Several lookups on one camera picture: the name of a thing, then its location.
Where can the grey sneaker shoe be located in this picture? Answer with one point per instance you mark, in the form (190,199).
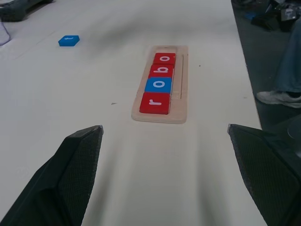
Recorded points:
(277,99)

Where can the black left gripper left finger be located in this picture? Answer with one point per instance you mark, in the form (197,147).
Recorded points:
(58,179)

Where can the red letter r block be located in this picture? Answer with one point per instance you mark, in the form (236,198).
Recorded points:
(154,103)

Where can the blue letter t block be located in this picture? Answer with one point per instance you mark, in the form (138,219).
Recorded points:
(68,40)

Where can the blue letter o block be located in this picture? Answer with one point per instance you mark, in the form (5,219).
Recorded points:
(158,84)

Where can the long wooden letter tray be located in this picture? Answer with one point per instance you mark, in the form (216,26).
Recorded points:
(181,108)

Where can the red letter b block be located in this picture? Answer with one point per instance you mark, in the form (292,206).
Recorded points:
(161,71)

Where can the person's leg in blue jeans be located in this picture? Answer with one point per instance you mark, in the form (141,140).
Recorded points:
(290,66)

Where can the red letter o block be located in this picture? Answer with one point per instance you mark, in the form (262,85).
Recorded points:
(164,58)

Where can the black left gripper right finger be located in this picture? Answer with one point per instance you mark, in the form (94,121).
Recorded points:
(268,174)

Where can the black handheld controller device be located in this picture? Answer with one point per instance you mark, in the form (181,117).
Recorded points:
(16,9)

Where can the black equipment pile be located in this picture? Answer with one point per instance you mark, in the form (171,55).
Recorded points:
(270,21)

